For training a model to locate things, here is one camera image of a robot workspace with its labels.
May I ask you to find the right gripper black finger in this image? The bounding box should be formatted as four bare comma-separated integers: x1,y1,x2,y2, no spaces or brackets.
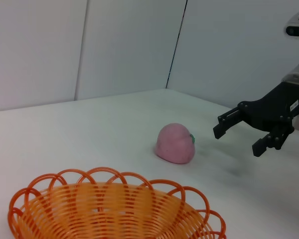
251,123,296,157
212,106,243,139

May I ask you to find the pink peach with green leaf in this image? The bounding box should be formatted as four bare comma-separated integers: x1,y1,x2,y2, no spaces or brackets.
153,122,196,165

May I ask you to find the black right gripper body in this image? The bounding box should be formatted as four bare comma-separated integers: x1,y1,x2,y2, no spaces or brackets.
238,82,299,134

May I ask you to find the orange woven plastic basket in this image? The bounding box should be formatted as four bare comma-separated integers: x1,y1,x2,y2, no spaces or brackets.
7,167,227,239

